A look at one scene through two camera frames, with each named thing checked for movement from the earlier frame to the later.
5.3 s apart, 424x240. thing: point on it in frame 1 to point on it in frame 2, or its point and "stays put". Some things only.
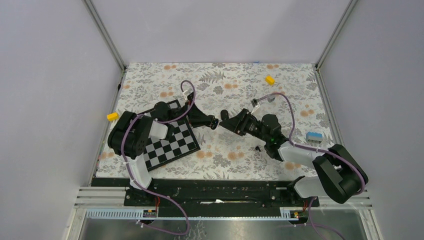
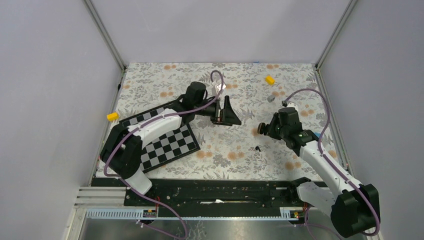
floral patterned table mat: [292, 92] stays put
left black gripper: [197, 118] to [225, 116]
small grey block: [271, 98] stays put
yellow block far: [269, 80] stays put
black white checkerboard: [158, 152] stays put
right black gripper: [233, 123] to [271, 132]
